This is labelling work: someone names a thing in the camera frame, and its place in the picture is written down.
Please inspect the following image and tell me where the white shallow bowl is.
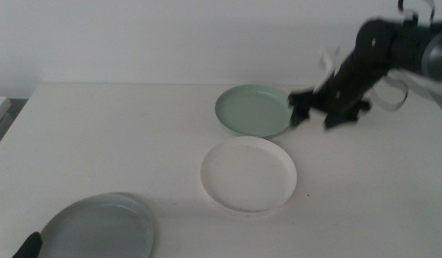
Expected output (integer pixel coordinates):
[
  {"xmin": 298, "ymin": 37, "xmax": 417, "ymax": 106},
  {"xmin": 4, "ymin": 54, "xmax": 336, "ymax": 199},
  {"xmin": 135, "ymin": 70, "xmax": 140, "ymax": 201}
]
[{"xmin": 200, "ymin": 135, "xmax": 298, "ymax": 215}]

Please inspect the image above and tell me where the pale green shallow bowl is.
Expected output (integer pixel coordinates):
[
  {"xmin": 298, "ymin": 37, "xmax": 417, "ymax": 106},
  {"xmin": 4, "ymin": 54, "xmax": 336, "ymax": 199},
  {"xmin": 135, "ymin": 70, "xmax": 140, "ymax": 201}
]
[{"xmin": 214, "ymin": 84, "xmax": 294, "ymax": 139}]

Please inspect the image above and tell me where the grey shallow bowl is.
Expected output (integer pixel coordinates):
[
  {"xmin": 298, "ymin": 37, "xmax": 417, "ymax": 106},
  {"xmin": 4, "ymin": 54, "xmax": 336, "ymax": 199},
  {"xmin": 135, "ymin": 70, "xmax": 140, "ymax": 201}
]
[{"xmin": 37, "ymin": 193, "xmax": 154, "ymax": 258}]

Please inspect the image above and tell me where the white flat ribbon cable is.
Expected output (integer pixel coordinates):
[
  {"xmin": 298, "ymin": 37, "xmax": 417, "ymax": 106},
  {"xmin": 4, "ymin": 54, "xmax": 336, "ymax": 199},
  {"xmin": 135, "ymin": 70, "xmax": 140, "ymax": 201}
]
[
  {"xmin": 398, "ymin": 0, "xmax": 436, "ymax": 24},
  {"xmin": 312, "ymin": 46, "xmax": 342, "ymax": 95},
  {"xmin": 370, "ymin": 68, "xmax": 442, "ymax": 112}
]

